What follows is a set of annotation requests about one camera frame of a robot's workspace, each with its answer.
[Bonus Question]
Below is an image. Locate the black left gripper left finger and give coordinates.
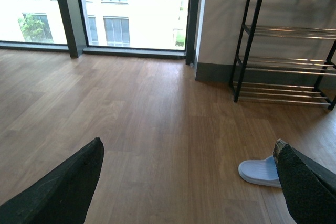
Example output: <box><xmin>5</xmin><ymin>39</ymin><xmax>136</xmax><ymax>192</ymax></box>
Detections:
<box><xmin>1</xmin><ymin>137</ymin><xmax>104</xmax><ymax>223</ymax></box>

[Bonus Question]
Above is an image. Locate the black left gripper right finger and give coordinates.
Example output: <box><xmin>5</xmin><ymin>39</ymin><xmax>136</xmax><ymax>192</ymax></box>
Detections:
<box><xmin>273</xmin><ymin>139</ymin><xmax>335</xmax><ymax>223</ymax></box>

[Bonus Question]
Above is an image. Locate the light blue slide sandal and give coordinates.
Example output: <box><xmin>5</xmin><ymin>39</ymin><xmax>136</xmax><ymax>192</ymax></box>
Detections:
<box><xmin>238</xmin><ymin>156</ymin><xmax>281</xmax><ymax>188</ymax></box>

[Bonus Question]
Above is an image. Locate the black metal shoe rack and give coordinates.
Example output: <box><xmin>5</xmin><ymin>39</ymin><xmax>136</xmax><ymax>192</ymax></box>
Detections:
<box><xmin>229</xmin><ymin>0</ymin><xmax>335</xmax><ymax>110</ymax></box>

